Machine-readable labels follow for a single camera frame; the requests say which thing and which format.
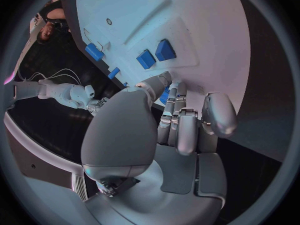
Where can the blue block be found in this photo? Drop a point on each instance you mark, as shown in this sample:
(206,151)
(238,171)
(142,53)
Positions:
(145,59)
(165,50)

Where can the white task board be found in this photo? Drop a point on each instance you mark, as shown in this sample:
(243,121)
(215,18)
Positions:
(187,22)

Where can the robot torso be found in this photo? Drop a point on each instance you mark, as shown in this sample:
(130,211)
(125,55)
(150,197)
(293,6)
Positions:
(35,163)

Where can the blue long cylinder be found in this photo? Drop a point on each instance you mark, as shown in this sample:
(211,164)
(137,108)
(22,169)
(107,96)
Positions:
(94,52)

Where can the blue gear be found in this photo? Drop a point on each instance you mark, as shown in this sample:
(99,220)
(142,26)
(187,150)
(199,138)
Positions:
(164,97)

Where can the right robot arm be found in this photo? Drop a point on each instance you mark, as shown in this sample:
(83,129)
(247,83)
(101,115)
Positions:
(58,91)

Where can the blue short cylinder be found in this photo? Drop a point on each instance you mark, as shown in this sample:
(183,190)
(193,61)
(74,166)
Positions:
(114,73)

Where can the person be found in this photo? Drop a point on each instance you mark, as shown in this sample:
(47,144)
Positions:
(49,31)

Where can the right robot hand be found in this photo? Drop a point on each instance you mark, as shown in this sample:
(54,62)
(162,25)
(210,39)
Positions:
(97,105)

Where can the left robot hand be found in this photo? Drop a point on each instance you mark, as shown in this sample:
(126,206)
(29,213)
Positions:
(122,131)

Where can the blue small peg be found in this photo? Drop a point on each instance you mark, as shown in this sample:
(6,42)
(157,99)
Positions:
(125,84)

